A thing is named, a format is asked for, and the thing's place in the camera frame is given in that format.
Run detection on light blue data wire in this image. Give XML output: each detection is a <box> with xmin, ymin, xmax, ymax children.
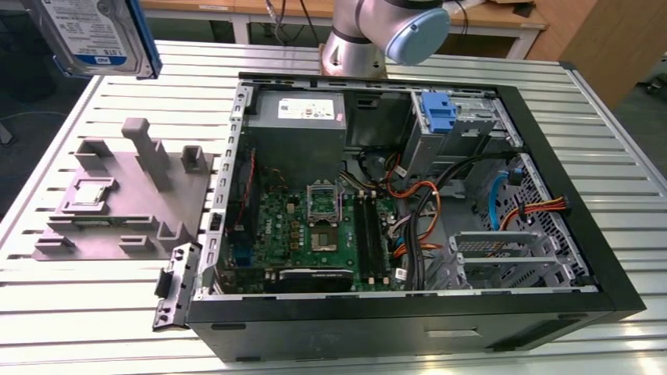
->
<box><xmin>488</xmin><ymin>170</ymin><xmax>526</xmax><ymax>232</ymax></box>

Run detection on orange red power wire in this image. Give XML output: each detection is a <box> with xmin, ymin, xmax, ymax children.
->
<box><xmin>503</xmin><ymin>196</ymin><xmax>572</xmax><ymax>230</ymax></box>

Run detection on hard disk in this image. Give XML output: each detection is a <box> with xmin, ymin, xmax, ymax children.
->
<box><xmin>39</xmin><ymin>0</ymin><xmax>162</xmax><ymax>80</ymax></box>

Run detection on grey metal disk bay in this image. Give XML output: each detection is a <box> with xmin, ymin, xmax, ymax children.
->
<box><xmin>440</xmin><ymin>230</ymin><xmax>583</xmax><ymax>291</ymax></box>

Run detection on grey power supply unit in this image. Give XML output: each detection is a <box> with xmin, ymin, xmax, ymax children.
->
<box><xmin>244</xmin><ymin>90</ymin><xmax>350</xmax><ymax>188</ymax></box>

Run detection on CPU socket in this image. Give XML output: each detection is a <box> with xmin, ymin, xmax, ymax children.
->
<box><xmin>308</xmin><ymin>225</ymin><xmax>344</xmax><ymax>254</ymax></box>

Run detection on black RAM slot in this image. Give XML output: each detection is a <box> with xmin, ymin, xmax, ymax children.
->
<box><xmin>367</xmin><ymin>190</ymin><xmax>391</xmax><ymax>285</ymax></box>
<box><xmin>352</xmin><ymin>190</ymin><xmax>378</xmax><ymax>285</ymax></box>

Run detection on green motherboard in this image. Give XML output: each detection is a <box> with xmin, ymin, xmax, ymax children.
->
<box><xmin>223</xmin><ymin>183</ymin><xmax>412</xmax><ymax>294</ymax></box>

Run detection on grey metal drive cage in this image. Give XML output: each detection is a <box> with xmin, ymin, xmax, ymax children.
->
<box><xmin>403</xmin><ymin>90</ymin><xmax>522</xmax><ymax>184</ymax></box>

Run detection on black graphics card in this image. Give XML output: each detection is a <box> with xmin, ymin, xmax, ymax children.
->
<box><xmin>263</xmin><ymin>266</ymin><xmax>355</xmax><ymax>294</ymax></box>

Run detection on blue plastic drive latch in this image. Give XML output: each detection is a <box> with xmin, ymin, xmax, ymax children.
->
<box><xmin>419</xmin><ymin>91</ymin><xmax>459</xmax><ymax>134</ymax></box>

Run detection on grey plastic parts rack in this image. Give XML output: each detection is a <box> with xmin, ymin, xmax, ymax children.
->
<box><xmin>31</xmin><ymin>118</ymin><xmax>219</xmax><ymax>262</ymax></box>

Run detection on black open PC case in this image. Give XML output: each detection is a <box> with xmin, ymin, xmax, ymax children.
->
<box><xmin>184</xmin><ymin>71</ymin><xmax>647</xmax><ymax>363</ymax></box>

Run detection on green RAM stick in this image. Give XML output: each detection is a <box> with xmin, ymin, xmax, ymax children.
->
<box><xmin>71</xmin><ymin>217</ymin><xmax>130</xmax><ymax>228</ymax></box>

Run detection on silver CPU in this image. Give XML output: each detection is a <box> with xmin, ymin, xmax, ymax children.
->
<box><xmin>71</xmin><ymin>185</ymin><xmax>110</xmax><ymax>207</ymax></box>

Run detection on black yellow wire bundle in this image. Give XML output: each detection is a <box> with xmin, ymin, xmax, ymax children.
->
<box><xmin>336</xmin><ymin>168</ymin><xmax>390</xmax><ymax>193</ymax></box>

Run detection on metal socket cover frame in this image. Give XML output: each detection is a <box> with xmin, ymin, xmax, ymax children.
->
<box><xmin>306</xmin><ymin>180</ymin><xmax>343</xmax><ymax>227</ymax></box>

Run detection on thin red wire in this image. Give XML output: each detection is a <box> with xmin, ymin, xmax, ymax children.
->
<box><xmin>235</xmin><ymin>147</ymin><xmax>258</xmax><ymax>231</ymax></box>

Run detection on orange wire bundle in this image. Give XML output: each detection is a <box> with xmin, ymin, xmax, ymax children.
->
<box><xmin>386</xmin><ymin>152</ymin><xmax>446</xmax><ymax>259</ymax></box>

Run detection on black cable bundle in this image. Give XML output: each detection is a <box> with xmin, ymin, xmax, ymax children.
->
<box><xmin>404</xmin><ymin>152</ymin><xmax>518</xmax><ymax>292</ymax></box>

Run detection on grey hinged case bracket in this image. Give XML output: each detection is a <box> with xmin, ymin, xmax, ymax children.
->
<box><xmin>151</xmin><ymin>241</ymin><xmax>204</xmax><ymax>333</ymax></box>

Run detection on thin black hanging cable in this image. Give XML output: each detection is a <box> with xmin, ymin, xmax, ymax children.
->
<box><xmin>263</xmin><ymin>0</ymin><xmax>314</xmax><ymax>44</ymax></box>

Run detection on wooden desk white frame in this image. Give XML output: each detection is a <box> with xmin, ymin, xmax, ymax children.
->
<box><xmin>140</xmin><ymin>0</ymin><xmax>251</xmax><ymax>45</ymax></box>
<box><xmin>248</xmin><ymin>0</ymin><xmax>551</xmax><ymax>60</ymax></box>

